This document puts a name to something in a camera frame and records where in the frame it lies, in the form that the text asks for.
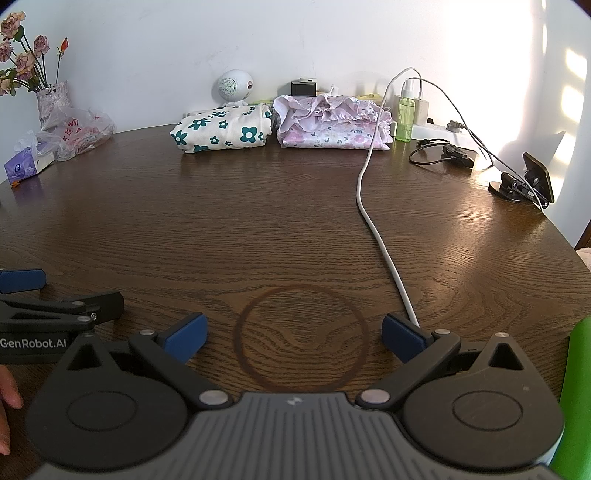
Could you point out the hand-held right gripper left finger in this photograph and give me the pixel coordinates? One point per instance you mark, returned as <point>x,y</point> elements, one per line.
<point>185,334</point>

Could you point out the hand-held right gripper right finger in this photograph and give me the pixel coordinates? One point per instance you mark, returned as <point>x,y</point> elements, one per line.
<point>401,337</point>

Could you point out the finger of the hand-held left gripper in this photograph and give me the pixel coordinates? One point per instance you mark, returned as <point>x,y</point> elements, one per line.
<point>21,281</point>
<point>104,305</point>

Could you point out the person's left hand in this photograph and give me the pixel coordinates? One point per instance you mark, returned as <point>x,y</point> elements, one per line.
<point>8,392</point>

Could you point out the purple tissue pack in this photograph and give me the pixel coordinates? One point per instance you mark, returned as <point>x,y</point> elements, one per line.
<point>25,166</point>

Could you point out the clear plastic bag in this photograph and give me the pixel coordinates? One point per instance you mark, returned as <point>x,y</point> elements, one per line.
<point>81,131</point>

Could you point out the patterned flower vase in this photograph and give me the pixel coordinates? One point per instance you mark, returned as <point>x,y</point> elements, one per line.
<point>54,101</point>

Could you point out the black phone holder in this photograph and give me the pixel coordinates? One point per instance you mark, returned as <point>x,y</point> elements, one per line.
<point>510,187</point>

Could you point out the bright green object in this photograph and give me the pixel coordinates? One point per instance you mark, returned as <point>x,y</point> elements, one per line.
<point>577,406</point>

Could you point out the black adapter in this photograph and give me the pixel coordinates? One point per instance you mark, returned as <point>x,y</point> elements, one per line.
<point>459,157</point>

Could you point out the pale pink soft object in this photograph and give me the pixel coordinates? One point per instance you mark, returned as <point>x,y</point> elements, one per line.
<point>585,259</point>

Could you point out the green floral folded cloth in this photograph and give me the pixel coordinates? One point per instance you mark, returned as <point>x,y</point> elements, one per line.
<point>221,129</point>

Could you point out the black phone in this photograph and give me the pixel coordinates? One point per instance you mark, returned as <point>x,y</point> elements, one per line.
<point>538,177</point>

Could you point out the green spray bottle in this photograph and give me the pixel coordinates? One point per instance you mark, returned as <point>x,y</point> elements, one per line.
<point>405,120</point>

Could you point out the dried pink flowers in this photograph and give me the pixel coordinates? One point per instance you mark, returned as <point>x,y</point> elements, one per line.
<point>25,60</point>

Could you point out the white charger block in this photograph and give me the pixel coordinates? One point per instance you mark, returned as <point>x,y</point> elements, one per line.
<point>422,108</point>

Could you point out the plain pink folded cloth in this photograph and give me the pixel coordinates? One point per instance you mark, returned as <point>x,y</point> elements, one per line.
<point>318,110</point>

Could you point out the small black box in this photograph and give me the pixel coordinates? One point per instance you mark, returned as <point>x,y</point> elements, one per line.
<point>304,87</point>

